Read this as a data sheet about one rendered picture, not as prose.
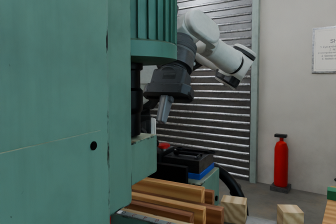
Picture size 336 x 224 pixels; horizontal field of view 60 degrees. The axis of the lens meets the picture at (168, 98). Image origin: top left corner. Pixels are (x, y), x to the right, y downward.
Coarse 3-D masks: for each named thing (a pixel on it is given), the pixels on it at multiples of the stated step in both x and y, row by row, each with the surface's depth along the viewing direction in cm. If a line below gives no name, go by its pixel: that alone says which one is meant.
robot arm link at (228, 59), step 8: (224, 48) 80; (232, 48) 82; (208, 56) 80; (216, 56) 80; (224, 56) 80; (232, 56) 82; (240, 56) 84; (216, 64) 83; (224, 64) 82; (232, 64) 83; (240, 64) 84; (248, 64) 87; (224, 72) 89; (232, 72) 86; (240, 72) 86; (232, 80) 88; (240, 80) 89
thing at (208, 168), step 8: (160, 152) 64; (168, 152) 67; (192, 152) 67; (200, 152) 67; (160, 160) 64; (168, 160) 64; (176, 160) 63; (184, 160) 62; (192, 160) 61; (200, 160) 61; (208, 160) 66; (192, 168) 61; (200, 168) 61; (208, 168) 65; (192, 176) 61; (200, 176) 61
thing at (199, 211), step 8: (136, 192) 55; (144, 200) 52; (152, 200) 52; (160, 200) 51; (168, 200) 51; (176, 200) 51; (184, 208) 49; (192, 208) 48; (200, 208) 48; (200, 216) 48
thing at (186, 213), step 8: (136, 200) 52; (136, 208) 51; (144, 208) 50; (152, 208) 49; (160, 208) 49; (168, 208) 49; (176, 208) 49; (168, 216) 48; (176, 216) 47; (184, 216) 47; (192, 216) 47
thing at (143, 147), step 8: (136, 136) 50; (144, 136) 50; (152, 136) 51; (136, 144) 47; (144, 144) 49; (152, 144) 51; (136, 152) 47; (144, 152) 49; (152, 152) 51; (136, 160) 47; (144, 160) 49; (152, 160) 51; (136, 168) 47; (144, 168) 49; (152, 168) 52; (136, 176) 47; (144, 176) 49
